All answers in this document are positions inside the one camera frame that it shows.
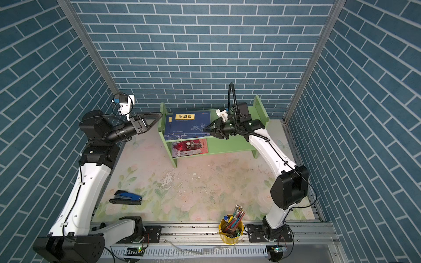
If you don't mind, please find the aluminium corner post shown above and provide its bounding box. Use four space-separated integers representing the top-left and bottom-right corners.
284 0 346 124
57 0 120 94

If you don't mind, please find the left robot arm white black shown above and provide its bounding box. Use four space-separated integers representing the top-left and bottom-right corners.
33 110 162 263

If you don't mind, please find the red pink Hamlet book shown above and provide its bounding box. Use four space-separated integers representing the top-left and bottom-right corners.
171 139 209 158

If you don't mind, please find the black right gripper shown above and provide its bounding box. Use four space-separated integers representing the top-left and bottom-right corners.
204 118 241 140

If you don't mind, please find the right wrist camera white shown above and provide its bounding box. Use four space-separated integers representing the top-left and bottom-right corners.
216 107 229 123

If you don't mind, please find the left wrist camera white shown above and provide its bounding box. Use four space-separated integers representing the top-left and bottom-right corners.
112 93 135 116

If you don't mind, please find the blue stapler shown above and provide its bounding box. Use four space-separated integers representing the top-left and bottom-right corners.
109 190 142 206

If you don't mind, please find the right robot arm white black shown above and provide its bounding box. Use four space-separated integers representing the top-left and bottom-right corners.
203 103 309 242

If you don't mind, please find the aluminium corner post left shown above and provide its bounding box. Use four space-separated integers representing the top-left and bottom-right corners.
57 0 120 94

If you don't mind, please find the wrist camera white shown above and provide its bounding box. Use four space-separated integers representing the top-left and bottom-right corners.
112 93 135 116
216 107 229 123

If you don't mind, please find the aluminium corner post right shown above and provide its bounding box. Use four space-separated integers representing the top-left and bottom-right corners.
284 0 346 124

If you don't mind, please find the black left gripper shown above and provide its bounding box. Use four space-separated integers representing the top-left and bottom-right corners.
104 115 161 146

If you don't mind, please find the blue book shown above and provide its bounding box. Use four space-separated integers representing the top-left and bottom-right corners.
164 111 211 140

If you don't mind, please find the yellow pen cup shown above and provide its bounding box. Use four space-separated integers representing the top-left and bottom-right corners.
218 215 244 245

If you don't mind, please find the black corrugated cable right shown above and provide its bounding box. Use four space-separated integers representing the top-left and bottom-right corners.
227 82 270 142

